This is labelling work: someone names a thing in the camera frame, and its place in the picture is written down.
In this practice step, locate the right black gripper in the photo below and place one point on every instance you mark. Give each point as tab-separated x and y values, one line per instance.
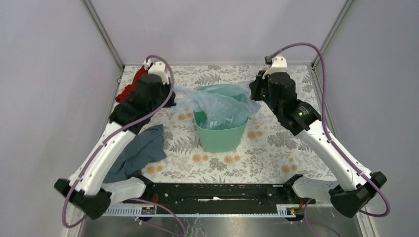
255	86

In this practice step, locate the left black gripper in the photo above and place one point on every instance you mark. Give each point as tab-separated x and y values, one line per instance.
172	101

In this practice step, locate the light blue plastic trash bag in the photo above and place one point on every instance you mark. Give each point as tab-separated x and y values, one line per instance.
224	106

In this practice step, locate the green plastic trash bin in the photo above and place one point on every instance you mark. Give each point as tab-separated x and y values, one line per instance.
218	141

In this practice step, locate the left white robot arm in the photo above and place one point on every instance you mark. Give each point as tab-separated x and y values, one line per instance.
86	189

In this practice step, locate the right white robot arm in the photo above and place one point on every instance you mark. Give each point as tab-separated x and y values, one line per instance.
355	185

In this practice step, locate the red cloth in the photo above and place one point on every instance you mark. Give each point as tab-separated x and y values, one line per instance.
131	87

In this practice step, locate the blue-grey cloth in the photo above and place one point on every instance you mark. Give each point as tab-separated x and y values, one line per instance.
145	148

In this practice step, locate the floral patterned table mat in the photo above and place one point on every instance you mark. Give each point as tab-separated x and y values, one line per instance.
267	153

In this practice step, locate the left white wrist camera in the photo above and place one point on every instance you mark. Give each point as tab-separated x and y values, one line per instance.
158	68

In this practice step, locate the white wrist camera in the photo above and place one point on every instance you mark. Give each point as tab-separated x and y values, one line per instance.
158	68
275	64

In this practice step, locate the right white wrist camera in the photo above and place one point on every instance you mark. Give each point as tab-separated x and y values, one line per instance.
275	64

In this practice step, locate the left aluminium corner post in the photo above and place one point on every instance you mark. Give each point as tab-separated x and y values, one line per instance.
103	33

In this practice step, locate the aluminium corner post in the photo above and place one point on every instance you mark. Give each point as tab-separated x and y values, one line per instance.
336	25
103	33

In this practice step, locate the right aluminium corner post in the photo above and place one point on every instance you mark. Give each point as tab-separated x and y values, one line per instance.
336	25

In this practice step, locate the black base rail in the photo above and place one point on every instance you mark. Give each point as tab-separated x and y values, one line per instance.
223	199

